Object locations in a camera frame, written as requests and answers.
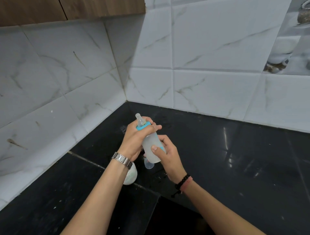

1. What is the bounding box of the person's left hand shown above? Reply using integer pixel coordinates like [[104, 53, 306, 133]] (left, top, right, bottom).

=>
[[118, 117, 162, 162]]

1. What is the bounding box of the person's right hand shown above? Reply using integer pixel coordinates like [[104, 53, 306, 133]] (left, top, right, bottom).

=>
[[143, 135, 187, 184]]

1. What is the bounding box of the baby bottle with blue collar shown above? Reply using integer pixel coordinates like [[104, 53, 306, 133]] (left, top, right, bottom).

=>
[[135, 113, 167, 164]]

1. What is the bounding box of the person's right forearm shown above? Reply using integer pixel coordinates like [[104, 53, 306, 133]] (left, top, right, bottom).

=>
[[180, 181, 267, 235]]

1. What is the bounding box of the person's left forearm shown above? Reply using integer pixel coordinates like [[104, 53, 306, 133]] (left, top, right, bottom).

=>
[[60, 159, 132, 235]]

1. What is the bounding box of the silver metal wristwatch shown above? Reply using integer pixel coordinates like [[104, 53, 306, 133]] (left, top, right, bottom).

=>
[[111, 152, 134, 169]]

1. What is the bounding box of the white round bowl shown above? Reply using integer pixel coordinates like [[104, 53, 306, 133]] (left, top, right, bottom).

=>
[[123, 162, 138, 185]]

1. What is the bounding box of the black kitchen sink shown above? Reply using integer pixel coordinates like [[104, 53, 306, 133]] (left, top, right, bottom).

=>
[[107, 195, 216, 235]]

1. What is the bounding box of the black beaded bracelet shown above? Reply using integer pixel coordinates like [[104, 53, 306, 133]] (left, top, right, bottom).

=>
[[171, 174, 191, 198]]

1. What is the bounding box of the pink thread bracelet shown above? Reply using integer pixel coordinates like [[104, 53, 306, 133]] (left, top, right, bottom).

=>
[[180, 176, 193, 193]]

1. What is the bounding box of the brown wooden wall cabinet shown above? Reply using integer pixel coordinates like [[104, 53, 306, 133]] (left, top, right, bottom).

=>
[[0, 0, 146, 27]]

